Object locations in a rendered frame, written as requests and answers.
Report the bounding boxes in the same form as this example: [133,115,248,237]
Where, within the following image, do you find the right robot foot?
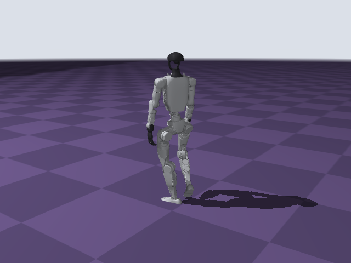
[184,185,194,197]

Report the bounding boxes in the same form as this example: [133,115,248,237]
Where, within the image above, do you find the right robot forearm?
[184,105,194,121]

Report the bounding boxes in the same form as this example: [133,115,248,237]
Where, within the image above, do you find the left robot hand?
[147,124,157,146]

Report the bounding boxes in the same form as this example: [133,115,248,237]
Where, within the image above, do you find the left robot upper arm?
[152,77,167,108]

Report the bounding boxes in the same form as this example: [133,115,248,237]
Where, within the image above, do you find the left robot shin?
[162,164,177,200]

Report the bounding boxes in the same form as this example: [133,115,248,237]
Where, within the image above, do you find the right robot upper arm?
[187,76,196,106]

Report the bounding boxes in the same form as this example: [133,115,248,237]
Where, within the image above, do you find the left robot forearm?
[146,100,157,129]

